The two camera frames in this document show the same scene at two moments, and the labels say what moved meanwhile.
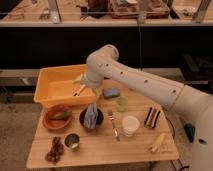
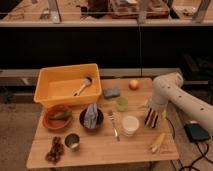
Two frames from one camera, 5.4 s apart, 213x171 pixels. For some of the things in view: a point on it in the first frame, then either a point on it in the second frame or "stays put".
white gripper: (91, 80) to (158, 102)
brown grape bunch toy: (57, 150) stays put
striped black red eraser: (152, 117) stays put
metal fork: (111, 116) stays put
